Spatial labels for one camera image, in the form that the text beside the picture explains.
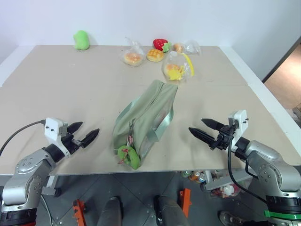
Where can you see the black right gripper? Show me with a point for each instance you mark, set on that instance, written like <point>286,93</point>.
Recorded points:
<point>223,140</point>

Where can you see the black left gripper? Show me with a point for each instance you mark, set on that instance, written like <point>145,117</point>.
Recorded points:
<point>71,144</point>

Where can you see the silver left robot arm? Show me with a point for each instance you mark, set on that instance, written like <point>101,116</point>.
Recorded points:
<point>26,179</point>

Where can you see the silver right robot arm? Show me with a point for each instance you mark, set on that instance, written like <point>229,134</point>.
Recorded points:
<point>270,164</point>

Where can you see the green fabric pouch bag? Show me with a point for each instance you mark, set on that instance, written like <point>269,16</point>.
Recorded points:
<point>145,110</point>

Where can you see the yellow and orange food pieces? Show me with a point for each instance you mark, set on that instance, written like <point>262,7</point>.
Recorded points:
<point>172,67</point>

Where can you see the cluster of drink bottles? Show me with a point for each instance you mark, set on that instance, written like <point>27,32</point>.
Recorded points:
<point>194,176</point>

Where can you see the green plush zipper charm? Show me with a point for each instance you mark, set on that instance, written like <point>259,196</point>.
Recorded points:
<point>132,157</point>

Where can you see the yellow star toy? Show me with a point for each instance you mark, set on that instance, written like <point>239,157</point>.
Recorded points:
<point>175,75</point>

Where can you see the orange clamp stand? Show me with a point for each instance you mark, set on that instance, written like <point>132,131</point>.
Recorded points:
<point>185,202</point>
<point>78,212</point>

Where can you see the clear bag with small bread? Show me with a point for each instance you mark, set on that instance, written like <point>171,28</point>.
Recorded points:
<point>191,48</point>

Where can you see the dark rounded shape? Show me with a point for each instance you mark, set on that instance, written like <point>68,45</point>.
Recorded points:
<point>110,212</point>
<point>169,212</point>

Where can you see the small brown bread roll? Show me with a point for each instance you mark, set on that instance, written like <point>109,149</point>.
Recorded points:
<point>178,47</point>

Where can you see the round bun in bag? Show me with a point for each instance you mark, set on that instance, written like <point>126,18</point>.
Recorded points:
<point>133,57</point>

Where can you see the golden pineapple bun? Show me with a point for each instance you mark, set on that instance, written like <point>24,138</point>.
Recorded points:
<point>155,55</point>

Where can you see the light green plush toy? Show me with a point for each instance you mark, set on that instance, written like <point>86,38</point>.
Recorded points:
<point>81,40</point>

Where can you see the grey sneaker shoe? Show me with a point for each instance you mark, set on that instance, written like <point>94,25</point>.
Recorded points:
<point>231,219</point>

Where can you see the red strawberry plush toy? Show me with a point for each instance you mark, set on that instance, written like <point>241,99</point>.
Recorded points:
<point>160,44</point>

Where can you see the clear bag with round bun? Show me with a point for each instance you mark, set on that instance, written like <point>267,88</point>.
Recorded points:
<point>134,47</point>

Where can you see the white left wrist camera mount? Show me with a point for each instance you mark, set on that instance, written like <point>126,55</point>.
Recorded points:
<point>53,130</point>

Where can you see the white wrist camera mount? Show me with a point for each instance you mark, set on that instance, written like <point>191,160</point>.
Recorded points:
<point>241,120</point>
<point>53,130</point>

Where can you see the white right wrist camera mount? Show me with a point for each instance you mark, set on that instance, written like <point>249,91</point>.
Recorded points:
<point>241,120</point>

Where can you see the dark door frame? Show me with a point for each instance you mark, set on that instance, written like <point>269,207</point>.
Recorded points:
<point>282,58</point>

